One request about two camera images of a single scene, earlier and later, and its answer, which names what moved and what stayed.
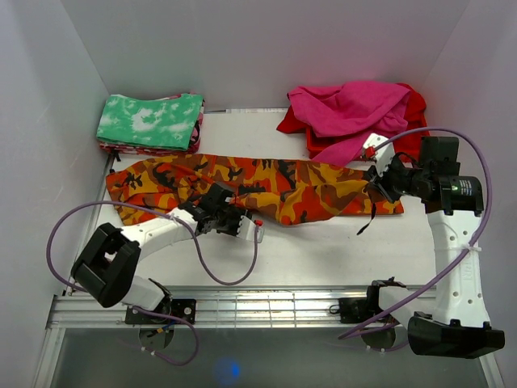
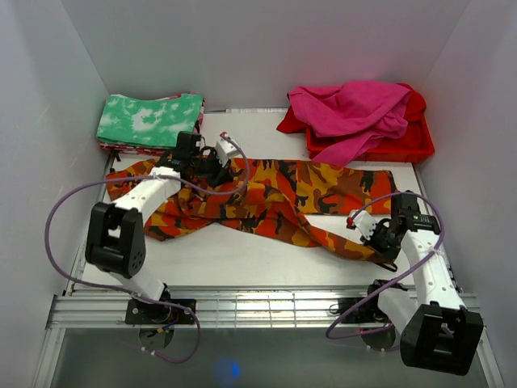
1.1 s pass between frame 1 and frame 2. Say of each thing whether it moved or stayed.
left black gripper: moved
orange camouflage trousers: moved
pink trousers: stayed
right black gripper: moved
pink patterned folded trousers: stayed
